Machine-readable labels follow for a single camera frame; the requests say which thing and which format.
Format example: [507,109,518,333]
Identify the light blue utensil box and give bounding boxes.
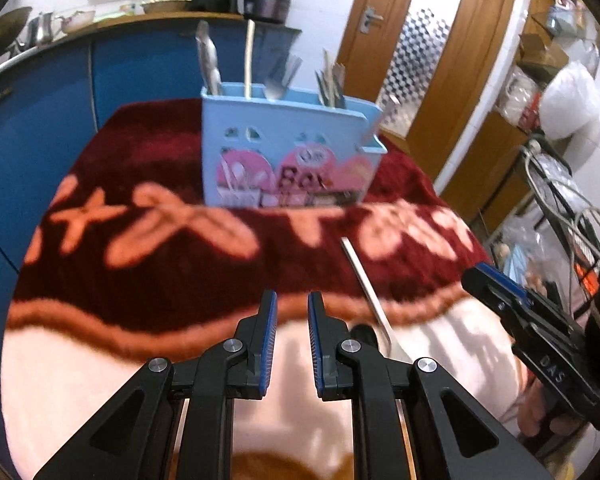
[200,85,387,210]

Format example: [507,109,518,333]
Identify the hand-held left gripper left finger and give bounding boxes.
[32,289,280,480]

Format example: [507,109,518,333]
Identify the cardboard box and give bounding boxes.
[517,34,571,72]

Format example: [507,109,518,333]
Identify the large black wok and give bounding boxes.
[0,6,34,67]

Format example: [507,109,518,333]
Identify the white plastic bag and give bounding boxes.
[539,59,600,142]

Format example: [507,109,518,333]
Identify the white power cable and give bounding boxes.
[522,139,600,242]

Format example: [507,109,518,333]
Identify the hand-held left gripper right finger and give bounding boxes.
[307,290,554,480]

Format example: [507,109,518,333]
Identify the wooden door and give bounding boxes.
[338,0,521,142]

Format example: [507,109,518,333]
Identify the dark rice cooker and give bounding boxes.
[242,0,292,25]

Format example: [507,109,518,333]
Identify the blue base cabinets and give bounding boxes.
[0,19,302,273]

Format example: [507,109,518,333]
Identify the small white bowl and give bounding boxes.
[59,9,97,34]

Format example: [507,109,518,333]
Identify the bowl of food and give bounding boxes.
[140,0,191,15]

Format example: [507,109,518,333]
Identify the red floral blanket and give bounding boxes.
[2,97,531,480]

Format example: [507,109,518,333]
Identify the silver door handle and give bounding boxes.
[359,5,384,35]

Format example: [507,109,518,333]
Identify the metal knife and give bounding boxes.
[195,20,225,96]

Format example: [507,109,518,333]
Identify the steel kettle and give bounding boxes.
[27,12,56,46]

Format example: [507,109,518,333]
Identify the black wire rack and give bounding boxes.
[490,132,600,311]

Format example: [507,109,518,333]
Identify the person's right hand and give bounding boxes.
[517,384,583,440]

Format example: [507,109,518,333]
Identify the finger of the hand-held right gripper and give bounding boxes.
[461,271,537,342]
[471,263,572,323]

